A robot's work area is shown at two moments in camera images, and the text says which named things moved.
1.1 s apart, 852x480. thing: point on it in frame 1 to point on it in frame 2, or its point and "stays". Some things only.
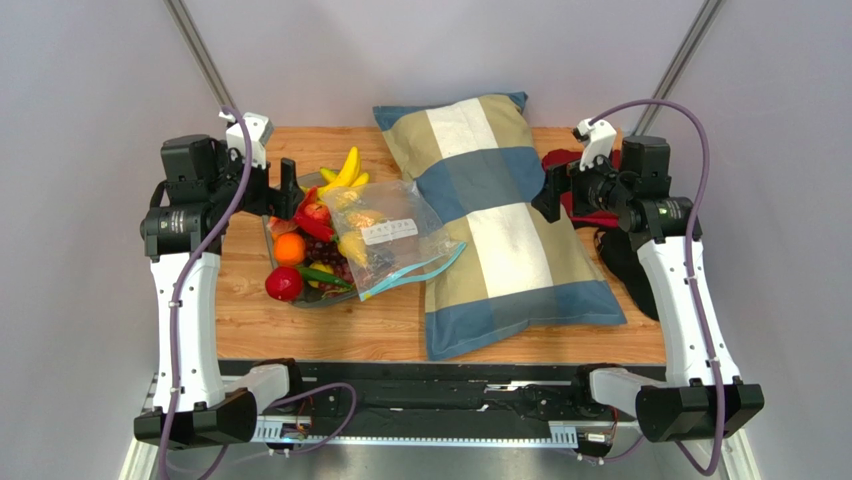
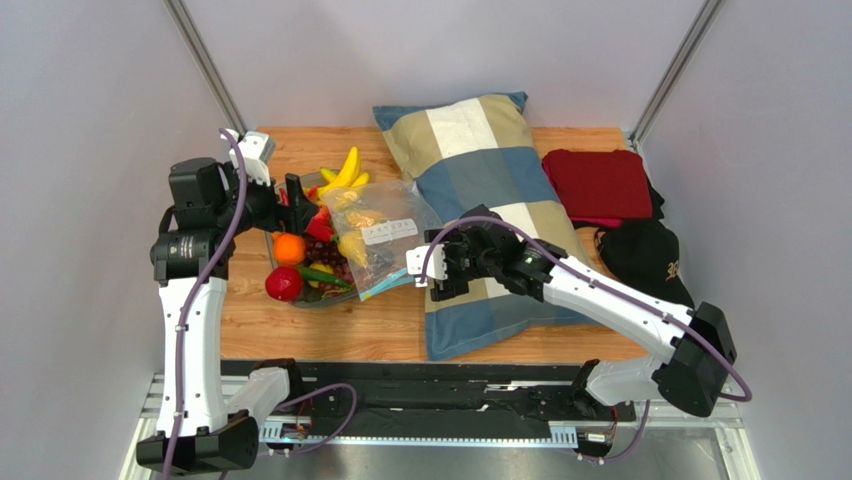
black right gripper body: x=549 y=196 to x=449 y=262
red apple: x=284 y=283 stays
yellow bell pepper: x=352 y=245 stays
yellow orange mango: x=358 y=218 stays
